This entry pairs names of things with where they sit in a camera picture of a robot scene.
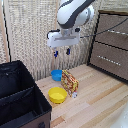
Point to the small grey white cup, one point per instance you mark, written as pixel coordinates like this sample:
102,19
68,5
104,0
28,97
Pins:
74,95

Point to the dark wooden drawer cabinet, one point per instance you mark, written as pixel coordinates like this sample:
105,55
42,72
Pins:
113,12

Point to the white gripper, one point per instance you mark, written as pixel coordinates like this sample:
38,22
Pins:
63,40

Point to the blue bowl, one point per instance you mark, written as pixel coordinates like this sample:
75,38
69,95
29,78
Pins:
56,75

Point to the colourful snack box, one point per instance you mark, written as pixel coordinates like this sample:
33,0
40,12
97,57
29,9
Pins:
70,83

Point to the yellow bowl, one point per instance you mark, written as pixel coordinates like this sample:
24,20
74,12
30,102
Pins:
57,95

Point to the black fabric storage bin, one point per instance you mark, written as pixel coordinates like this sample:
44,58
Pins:
20,96

